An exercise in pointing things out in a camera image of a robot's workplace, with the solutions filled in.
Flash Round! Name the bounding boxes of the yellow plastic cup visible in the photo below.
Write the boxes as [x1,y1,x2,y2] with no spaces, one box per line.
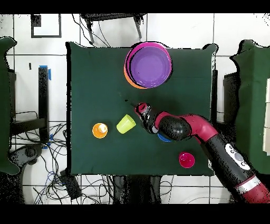
[116,114,137,134]

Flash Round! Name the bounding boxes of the large orange plastic bowl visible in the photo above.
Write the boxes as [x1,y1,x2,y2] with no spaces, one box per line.
[123,67,148,90]

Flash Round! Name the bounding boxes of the small blue plastic bowl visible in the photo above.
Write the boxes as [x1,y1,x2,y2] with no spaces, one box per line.
[157,133,172,143]

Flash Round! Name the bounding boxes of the purple plastic bowl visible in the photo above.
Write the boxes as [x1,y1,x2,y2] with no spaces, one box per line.
[129,46,173,89]

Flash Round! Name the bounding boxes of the orange plastic cup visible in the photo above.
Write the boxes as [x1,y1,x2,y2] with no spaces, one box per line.
[92,123,109,139]

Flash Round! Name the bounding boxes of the large pink plastic bowl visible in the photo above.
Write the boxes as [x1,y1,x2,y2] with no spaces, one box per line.
[124,41,172,85]

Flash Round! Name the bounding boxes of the dark green table cloth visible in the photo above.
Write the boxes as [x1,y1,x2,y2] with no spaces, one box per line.
[65,40,218,178]

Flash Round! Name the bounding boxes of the red plastic cup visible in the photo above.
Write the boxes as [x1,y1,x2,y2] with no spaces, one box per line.
[178,151,196,169]

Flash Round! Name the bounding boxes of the black metal floor stand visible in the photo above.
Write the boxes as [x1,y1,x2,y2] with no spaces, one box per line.
[223,72,240,125]
[10,66,50,144]

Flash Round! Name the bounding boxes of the blue tape strip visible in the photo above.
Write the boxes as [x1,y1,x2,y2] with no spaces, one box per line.
[43,133,54,150]
[38,65,52,81]

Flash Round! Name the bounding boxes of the black metal stand legs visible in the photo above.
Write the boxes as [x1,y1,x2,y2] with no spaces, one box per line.
[81,13,147,45]

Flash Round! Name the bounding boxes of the black power box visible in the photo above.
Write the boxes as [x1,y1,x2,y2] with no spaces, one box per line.
[60,170,82,200]

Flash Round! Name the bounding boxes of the green cloth covered table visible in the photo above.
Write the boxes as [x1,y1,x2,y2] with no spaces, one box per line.
[0,36,20,175]
[229,40,270,175]

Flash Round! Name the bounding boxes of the black office chair base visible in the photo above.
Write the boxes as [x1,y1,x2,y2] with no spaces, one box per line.
[9,143,45,165]

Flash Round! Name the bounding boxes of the tangle of cables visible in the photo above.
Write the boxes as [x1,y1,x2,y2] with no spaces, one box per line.
[12,110,114,204]

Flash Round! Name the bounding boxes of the black square frame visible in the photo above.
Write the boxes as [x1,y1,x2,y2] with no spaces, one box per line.
[31,13,62,39]

